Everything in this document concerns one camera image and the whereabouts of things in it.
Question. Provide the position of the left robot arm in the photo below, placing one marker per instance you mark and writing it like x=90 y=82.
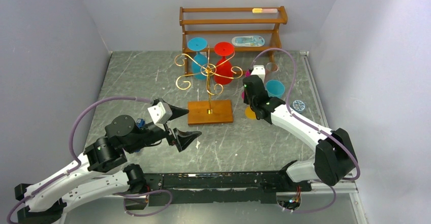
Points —
x=102 y=168

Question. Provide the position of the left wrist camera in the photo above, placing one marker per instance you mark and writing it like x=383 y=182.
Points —
x=160 y=113

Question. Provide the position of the yellow wine glass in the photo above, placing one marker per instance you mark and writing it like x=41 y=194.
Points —
x=250 y=114

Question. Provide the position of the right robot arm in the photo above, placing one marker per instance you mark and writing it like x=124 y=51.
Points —
x=334 y=155

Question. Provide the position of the red wine glass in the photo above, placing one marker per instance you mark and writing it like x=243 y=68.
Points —
x=223 y=75

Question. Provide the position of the blue wine glass back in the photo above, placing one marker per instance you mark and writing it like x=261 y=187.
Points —
x=198 y=45

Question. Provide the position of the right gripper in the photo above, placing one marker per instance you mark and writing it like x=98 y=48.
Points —
x=251 y=90

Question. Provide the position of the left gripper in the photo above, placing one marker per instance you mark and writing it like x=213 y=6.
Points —
x=184 y=138

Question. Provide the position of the magenta wine glass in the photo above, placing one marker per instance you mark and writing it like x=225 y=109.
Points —
x=248 y=73

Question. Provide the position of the blue wine glass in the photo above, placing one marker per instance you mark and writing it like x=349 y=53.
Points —
x=198 y=45
x=275 y=88

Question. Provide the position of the blue packaged item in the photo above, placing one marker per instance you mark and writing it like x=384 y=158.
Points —
x=248 y=41

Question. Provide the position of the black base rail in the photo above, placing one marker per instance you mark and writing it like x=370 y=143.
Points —
x=226 y=187

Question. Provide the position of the gold wire glass rack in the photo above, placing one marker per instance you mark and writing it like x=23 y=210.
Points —
x=210 y=111

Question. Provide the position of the clear wine glass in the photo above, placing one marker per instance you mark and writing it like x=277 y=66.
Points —
x=270 y=69

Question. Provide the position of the wooden shelf rack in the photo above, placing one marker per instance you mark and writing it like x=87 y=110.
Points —
x=222 y=24

